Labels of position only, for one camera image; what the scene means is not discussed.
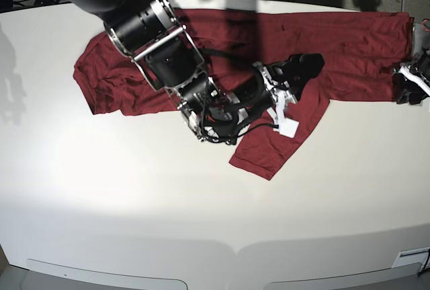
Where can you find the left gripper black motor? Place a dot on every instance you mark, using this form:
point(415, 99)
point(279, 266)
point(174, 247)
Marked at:
point(411, 82)

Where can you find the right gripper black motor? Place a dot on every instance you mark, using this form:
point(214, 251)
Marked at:
point(262, 91)

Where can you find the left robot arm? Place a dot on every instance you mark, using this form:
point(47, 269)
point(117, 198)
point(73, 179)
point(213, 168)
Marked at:
point(420, 47)

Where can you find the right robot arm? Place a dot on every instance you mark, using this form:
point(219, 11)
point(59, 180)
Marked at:
point(150, 34)

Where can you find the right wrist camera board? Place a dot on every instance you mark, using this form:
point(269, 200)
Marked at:
point(287, 127)

